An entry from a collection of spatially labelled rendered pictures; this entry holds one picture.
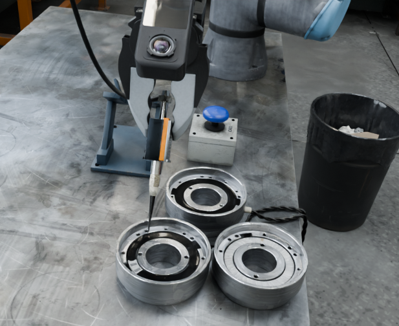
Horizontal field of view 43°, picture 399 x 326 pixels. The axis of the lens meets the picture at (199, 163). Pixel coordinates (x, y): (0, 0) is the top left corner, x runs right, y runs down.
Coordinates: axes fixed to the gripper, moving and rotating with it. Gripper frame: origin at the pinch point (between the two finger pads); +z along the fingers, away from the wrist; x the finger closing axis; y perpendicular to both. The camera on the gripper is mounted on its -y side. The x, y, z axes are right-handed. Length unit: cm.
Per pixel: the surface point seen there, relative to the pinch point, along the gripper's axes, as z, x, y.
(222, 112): 5.8, -7.0, 17.2
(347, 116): 60, -55, 127
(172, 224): 9.7, -2.5, -4.6
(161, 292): 10.3, -2.8, -14.7
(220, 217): 9.3, -8.1, -2.7
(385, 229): 94, -75, 103
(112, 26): 13, 22, 68
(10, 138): 13.2, 25.1, 14.4
